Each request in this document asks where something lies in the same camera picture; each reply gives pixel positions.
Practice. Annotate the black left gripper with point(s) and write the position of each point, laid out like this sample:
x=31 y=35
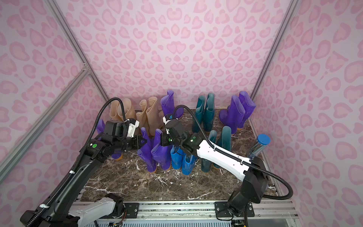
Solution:
x=135 y=142

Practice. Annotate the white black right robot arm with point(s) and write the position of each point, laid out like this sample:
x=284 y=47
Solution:
x=254 y=182

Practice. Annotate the aluminium corner frame post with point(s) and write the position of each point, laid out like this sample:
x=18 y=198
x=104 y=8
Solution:
x=18 y=152

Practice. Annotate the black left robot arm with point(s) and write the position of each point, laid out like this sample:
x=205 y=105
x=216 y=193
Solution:
x=54 y=211

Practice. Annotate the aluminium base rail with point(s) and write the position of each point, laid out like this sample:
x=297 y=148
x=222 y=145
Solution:
x=268 y=213

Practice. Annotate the right aluminium corner post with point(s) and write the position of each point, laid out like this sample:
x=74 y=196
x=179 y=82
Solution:
x=281 y=32

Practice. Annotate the blue rain boot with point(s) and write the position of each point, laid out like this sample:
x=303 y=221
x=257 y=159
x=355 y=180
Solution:
x=176 y=157
x=188 y=164

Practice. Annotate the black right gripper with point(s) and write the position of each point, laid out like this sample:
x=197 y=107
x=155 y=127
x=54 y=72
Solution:
x=165 y=139

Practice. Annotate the dark green rain boot front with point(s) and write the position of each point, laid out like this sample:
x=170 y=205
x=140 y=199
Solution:
x=209 y=112

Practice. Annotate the blue capped clear bottle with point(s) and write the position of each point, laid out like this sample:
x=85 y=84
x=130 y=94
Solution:
x=258 y=146

